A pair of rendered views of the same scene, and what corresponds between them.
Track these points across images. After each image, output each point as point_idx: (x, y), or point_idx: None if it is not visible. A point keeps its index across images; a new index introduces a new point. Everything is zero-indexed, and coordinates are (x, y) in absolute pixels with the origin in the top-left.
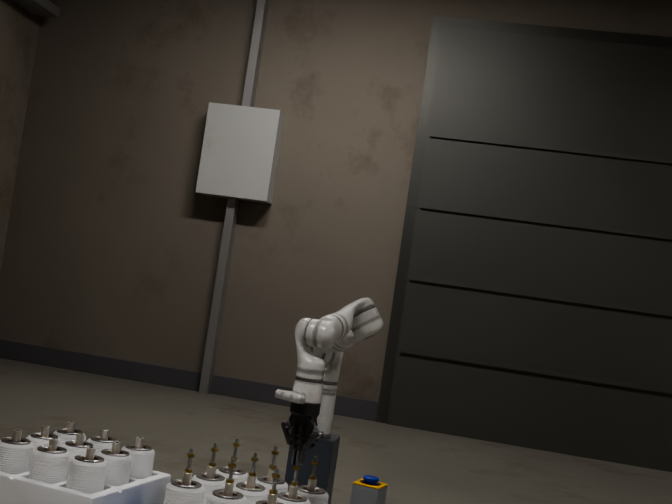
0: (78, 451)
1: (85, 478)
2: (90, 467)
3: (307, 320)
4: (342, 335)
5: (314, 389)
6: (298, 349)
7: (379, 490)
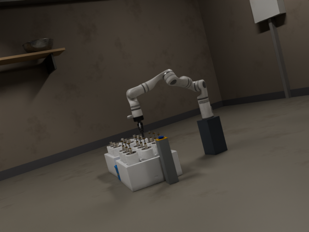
0: (123, 144)
1: (114, 152)
2: (114, 149)
3: (127, 90)
4: (145, 89)
5: (134, 112)
6: (128, 101)
7: (159, 141)
